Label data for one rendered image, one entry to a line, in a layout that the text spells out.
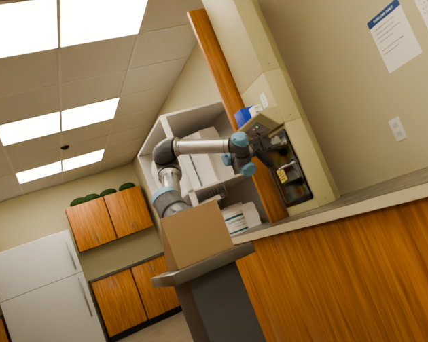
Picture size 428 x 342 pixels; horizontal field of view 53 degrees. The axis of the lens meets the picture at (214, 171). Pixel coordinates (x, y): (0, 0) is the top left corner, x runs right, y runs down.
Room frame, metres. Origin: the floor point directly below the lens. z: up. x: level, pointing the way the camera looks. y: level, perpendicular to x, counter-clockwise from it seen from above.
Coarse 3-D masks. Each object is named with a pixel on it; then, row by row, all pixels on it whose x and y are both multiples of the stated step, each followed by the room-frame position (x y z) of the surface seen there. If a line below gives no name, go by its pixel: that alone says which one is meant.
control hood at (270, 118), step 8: (264, 112) 2.19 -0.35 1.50; (272, 112) 2.21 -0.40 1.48; (256, 120) 2.26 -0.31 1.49; (264, 120) 2.23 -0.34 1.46; (272, 120) 2.20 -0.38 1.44; (280, 120) 2.22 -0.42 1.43; (240, 128) 2.41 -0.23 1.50; (248, 128) 2.38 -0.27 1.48; (272, 128) 2.28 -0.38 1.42; (248, 136) 2.47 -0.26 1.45
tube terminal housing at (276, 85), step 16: (256, 80) 2.31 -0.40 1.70; (272, 80) 2.24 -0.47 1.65; (288, 80) 2.35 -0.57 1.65; (256, 96) 2.37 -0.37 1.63; (272, 96) 2.23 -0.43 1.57; (288, 96) 2.26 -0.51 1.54; (288, 112) 2.24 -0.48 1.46; (304, 112) 2.44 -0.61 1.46; (288, 128) 2.23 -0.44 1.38; (304, 128) 2.26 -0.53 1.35; (304, 144) 2.25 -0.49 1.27; (304, 160) 2.23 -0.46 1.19; (320, 160) 2.30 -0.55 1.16; (320, 176) 2.25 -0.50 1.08; (320, 192) 2.24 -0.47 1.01; (336, 192) 2.38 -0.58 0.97; (288, 208) 2.50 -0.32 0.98; (304, 208) 2.35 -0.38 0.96
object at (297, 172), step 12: (288, 144) 2.24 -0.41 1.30; (276, 156) 2.39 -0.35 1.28; (288, 156) 2.28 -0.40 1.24; (276, 168) 2.43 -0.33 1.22; (288, 168) 2.32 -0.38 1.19; (300, 168) 2.22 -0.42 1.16; (276, 180) 2.48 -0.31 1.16; (288, 180) 2.37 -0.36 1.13; (300, 180) 2.26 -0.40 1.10; (288, 192) 2.41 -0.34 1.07; (300, 192) 2.30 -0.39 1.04; (288, 204) 2.46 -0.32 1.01
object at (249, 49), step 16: (208, 0) 2.45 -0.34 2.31; (224, 0) 2.30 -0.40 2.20; (240, 0) 2.24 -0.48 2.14; (256, 0) 2.42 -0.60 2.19; (224, 16) 2.36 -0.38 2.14; (240, 16) 2.22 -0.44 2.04; (256, 16) 2.26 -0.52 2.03; (224, 32) 2.42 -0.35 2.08; (240, 32) 2.27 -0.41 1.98; (256, 32) 2.24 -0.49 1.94; (224, 48) 2.48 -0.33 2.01; (240, 48) 2.33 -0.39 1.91; (256, 48) 2.23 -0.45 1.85; (272, 48) 2.29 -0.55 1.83; (240, 64) 2.39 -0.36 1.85; (256, 64) 2.25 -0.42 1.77; (272, 64) 2.25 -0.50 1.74; (240, 80) 2.45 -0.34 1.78
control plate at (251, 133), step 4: (256, 124) 2.30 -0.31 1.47; (260, 124) 2.28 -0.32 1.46; (252, 128) 2.36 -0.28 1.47; (256, 128) 2.34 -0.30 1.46; (260, 128) 2.33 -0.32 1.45; (264, 128) 2.31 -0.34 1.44; (268, 128) 2.30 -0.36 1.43; (248, 132) 2.42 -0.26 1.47; (252, 132) 2.40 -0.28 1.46; (256, 132) 2.38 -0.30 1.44; (264, 132) 2.35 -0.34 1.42; (252, 136) 2.45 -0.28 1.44
